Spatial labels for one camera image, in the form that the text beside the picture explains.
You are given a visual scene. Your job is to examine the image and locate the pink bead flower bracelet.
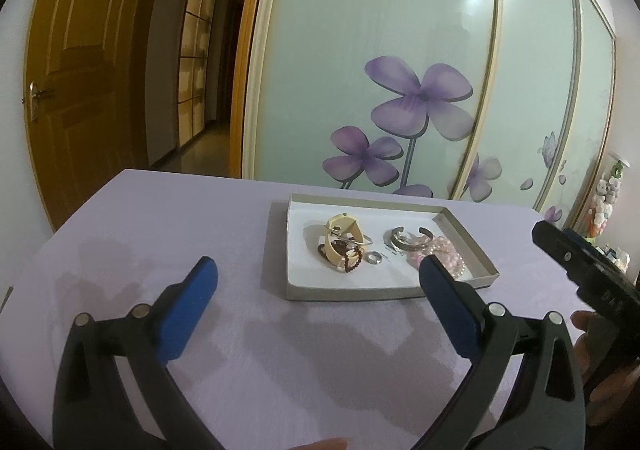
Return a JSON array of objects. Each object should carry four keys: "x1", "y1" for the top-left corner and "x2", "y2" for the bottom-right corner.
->
[{"x1": 406, "y1": 234, "x2": 467, "y2": 279}]

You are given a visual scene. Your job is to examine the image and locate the silver cuff bangle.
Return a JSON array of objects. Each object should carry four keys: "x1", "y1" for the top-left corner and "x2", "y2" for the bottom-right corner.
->
[{"x1": 385, "y1": 227, "x2": 435, "y2": 253}]

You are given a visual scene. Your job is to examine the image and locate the person's right hand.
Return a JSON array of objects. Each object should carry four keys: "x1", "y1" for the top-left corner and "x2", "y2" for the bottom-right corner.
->
[{"x1": 570, "y1": 310, "x2": 639, "y2": 427}]

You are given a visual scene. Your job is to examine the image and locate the person's left hand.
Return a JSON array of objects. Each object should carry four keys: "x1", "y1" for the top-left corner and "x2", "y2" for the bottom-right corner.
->
[{"x1": 291, "y1": 437, "x2": 349, "y2": 450}]

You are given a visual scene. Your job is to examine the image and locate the hanging plush toy decoration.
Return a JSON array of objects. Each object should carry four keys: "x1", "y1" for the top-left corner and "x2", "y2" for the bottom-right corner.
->
[{"x1": 582, "y1": 151, "x2": 630, "y2": 244}]

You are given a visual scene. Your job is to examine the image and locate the grey cardboard tray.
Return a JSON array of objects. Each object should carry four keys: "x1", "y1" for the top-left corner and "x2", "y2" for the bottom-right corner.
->
[{"x1": 278, "y1": 193, "x2": 500, "y2": 302}]

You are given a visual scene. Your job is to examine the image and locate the brown wooden door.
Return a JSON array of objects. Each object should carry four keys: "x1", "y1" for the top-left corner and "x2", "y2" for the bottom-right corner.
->
[{"x1": 25, "y1": 0, "x2": 153, "y2": 229}]

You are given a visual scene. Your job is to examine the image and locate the purple flower wardrobe door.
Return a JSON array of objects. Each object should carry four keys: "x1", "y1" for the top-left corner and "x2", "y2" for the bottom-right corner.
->
[{"x1": 242, "y1": 0, "x2": 497, "y2": 199}]

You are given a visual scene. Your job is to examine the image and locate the dark red bead bracelet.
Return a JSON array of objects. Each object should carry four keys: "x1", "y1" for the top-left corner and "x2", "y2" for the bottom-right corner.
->
[{"x1": 331, "y1": 238, "x2": 367, "y2": 275}]

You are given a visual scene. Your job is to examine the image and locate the cream wide cuff bracelet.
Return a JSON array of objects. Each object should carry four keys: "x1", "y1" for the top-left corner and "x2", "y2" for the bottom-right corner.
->
[{"x1": 316, "y1": 212, "x2": 367, "y2": 272}]

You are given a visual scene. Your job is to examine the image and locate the brass door handle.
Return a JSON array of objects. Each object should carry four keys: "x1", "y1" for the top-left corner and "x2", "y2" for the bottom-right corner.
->
[{"x1": 24, "y1": 82, "x2": 55, "y2": 124}]

